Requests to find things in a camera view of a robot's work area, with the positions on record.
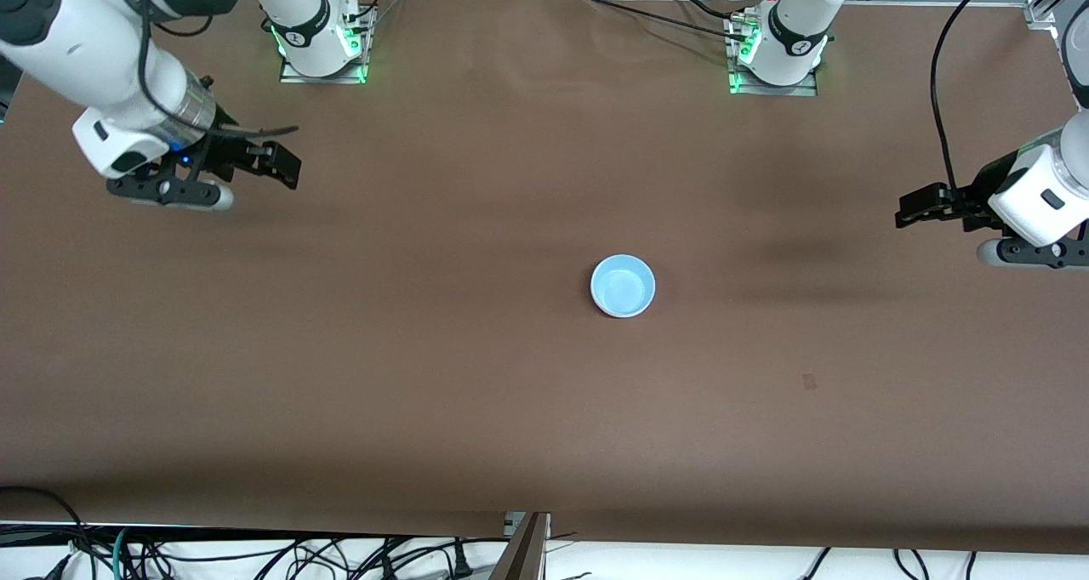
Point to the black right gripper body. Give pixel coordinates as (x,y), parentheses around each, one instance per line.
(228,150)

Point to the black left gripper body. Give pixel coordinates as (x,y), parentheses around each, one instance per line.
(978,190)

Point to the light blue bowl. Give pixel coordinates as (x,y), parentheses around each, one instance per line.
(623,284)

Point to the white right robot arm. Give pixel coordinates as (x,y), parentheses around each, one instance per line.
(85,44)

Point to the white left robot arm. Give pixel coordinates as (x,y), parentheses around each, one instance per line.
(1046,193)

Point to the brown table cover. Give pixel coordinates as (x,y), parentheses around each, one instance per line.
(425,223)

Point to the black power plug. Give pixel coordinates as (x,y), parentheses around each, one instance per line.
(462,565)

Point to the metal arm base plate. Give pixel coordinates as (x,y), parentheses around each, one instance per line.
(291,76)
(801,91)

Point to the aluminium corner bracket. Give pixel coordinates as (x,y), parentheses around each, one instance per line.
(1042,12)

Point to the aluminium frame profile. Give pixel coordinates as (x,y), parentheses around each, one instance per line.
(523,554)

